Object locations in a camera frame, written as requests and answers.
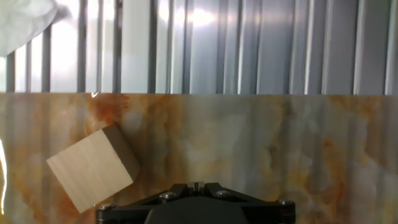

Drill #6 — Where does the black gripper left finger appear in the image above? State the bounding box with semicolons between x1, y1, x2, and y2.
95;182;197;224

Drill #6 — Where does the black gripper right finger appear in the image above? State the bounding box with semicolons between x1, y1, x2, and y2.
198;182;297;224

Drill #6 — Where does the light wooden block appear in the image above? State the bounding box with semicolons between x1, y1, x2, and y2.
46;124;141;214

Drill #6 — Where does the orange marble pattern mat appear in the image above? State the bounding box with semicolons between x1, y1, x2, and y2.
0;92;398;224

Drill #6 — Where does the crumpled white tissue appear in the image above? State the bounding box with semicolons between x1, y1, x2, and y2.
0;0;72;58

